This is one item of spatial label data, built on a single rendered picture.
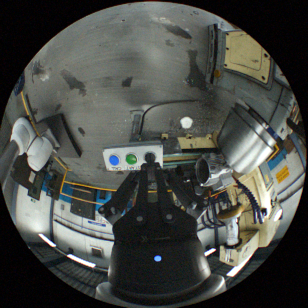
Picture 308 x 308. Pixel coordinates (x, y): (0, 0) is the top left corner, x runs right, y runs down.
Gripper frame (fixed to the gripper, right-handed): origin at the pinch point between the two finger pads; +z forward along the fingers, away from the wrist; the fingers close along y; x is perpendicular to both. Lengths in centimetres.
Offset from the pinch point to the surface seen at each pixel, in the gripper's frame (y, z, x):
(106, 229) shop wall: -269, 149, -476
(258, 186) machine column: 62, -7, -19
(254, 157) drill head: 32.9, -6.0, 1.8
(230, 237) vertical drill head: 40, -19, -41
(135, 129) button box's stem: -4.9, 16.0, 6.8
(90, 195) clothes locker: -349, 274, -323
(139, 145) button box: -2.7, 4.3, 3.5
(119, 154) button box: -8.2, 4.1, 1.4
